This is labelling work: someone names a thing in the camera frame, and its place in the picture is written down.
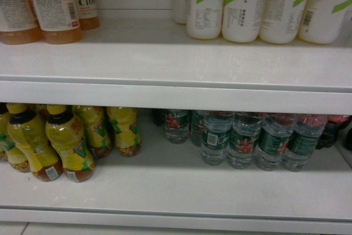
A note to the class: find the yellow lemon tea bottle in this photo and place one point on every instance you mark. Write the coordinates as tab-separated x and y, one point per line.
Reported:
27	129
124	123
97	137
15	157
65	132

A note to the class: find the white yellow drink bottle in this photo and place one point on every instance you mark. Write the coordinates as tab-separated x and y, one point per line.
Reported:
322	20
204	19
241	20
281	20

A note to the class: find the cola bottle red label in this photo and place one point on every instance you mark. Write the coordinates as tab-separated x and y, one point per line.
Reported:
330	134

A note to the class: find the water bottle green label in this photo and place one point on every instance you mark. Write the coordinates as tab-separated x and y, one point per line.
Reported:
196	129
276	131

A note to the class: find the white upper shelf board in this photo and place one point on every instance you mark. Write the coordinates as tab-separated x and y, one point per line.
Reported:
146	60

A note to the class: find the water bottle right rear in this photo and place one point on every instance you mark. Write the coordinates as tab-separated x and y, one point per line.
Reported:
303	141

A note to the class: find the water bottle barcode label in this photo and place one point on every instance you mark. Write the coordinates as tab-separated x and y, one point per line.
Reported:
215	136

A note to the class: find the orange drink bottle middle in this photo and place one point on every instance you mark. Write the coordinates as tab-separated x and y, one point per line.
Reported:
58	21

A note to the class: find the white metal shelf board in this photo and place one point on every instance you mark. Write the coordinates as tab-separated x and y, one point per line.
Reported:
169	185

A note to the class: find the water bottle red players label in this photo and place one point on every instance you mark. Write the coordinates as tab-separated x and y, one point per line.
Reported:
245	131

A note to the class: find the water bottle far left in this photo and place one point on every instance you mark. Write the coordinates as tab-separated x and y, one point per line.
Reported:
176	125

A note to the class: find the orange drink bottle left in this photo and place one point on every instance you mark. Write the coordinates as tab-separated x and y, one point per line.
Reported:
18	23

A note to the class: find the orange C100 drink bottle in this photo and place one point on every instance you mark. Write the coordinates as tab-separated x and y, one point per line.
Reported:
86	1

